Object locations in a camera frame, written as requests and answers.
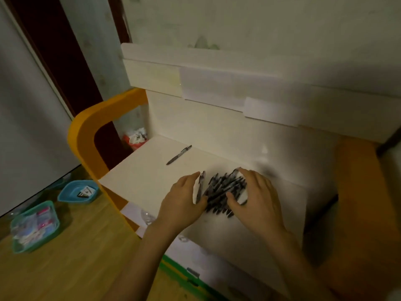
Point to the white door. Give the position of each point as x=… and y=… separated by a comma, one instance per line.
x=28, y=106

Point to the blue plastic basin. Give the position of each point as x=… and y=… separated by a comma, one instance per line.
x=67, y=192

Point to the small white paper strip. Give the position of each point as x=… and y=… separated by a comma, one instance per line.
x=271, y=112

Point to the pink and white packets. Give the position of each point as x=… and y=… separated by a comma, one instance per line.
x=31, y=228

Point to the crumpled white paper trash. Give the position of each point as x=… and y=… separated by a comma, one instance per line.
x=138, y=136

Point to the person's right hand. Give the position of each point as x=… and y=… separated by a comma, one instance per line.
x=260, y=210

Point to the red plastic basket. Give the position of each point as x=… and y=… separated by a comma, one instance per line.
x=127, y=141

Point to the person's left forearm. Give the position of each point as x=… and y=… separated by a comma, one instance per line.
x=138, y=269

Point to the pile of black pens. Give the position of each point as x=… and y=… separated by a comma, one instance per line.
x=222, y=191

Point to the dark brown corner trim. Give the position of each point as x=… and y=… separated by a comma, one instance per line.
x=120, y=18

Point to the person's left hand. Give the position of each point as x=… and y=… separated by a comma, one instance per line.
x=180, y=210

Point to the bright green object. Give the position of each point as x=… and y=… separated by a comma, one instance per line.
x=175, y=272

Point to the large white paper sheet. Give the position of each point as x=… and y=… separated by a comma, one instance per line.
x=213, y=84

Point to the teal container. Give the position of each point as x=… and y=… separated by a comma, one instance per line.
x=15, y=244

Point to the dark brown door frame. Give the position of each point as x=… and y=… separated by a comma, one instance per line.
x=53, y=43

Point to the black and white packet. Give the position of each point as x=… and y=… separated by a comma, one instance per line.
x=86, y=191

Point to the person's right forearm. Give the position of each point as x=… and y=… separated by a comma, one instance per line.
x=297, y=269

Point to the black gel pen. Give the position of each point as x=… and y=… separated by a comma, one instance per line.
x=178, y=155

